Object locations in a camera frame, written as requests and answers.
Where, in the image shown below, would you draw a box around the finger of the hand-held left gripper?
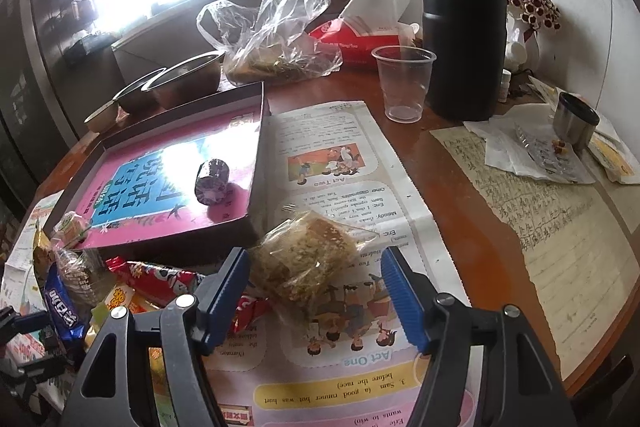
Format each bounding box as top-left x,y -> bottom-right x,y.
0,351 -> 68,389
0,306 -> 66,353

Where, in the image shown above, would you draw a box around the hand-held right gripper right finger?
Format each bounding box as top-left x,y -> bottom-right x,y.
382,246 -> 573,427

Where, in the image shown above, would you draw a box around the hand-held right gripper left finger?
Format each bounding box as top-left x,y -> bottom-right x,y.
62,247 -> 251,427

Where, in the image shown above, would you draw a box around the blue cookie packet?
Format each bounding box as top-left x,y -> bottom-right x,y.
42,264 -> 91,343

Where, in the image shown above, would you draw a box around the long red snack packet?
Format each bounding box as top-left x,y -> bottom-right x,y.
105,256 -> 273,333

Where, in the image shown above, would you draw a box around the clear-wrapped brown pastry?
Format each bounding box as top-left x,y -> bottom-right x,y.
247,209 -> 381,308

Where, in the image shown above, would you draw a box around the orange yellow snack packet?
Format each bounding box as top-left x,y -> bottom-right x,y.
85,284 -> 166,358

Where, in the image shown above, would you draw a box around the pink tray with dark rim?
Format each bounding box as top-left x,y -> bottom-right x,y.
42,81 -> 266,253

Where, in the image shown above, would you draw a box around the colourful newspaper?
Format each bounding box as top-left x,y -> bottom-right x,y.
0,192 -> 71,408

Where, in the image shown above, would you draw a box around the clear peanut brittle packet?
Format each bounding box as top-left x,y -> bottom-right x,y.
54,247 -> 108,308

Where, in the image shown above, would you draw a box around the green printed snack packet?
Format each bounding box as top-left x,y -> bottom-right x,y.
52,212 -> 93,248

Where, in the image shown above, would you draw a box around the purple round wrapped snack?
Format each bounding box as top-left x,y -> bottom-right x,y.
192,159 -> 230,206

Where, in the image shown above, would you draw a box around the handwritten paper sheet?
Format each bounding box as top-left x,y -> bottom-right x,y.
430,119 -> 640,383

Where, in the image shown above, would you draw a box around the printed cartoon paper sheet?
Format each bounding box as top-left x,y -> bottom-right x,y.
200,101 -> 486,427

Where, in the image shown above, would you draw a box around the white tissue paper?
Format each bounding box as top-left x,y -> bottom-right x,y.
462,102 -> 561,178

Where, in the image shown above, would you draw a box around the silver pill blister packs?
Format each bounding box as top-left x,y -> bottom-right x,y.
512,124 -> 596,185

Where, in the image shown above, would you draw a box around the dark cabinet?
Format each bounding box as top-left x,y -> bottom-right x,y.
0,0 -> 76,218

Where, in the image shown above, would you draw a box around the small beige bowl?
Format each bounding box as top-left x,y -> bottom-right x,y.
83,101 -> 120,132

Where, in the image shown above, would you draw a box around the large metal bowl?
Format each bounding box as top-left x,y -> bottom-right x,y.
142,52 -> 224,108

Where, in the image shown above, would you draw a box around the clear plastic cup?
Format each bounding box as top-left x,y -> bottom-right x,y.
371,46 -> 437,124

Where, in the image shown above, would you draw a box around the steel cup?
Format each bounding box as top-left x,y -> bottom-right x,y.
552,92 -> 600,152

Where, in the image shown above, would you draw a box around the yellow white paper packet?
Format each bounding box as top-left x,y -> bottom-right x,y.
587,114 -> 640,185

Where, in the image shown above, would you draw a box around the clear plastic bag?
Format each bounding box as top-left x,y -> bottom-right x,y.
196,0 -> 343,85

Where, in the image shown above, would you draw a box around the red tissue box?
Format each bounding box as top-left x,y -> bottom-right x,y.
307,0 -> 423,72

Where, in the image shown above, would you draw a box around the black thermos flask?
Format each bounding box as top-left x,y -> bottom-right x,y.
414,0 -> 508,122

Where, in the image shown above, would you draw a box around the vase of dried flowers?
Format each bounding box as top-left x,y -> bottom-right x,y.
505,0 -> 561,75

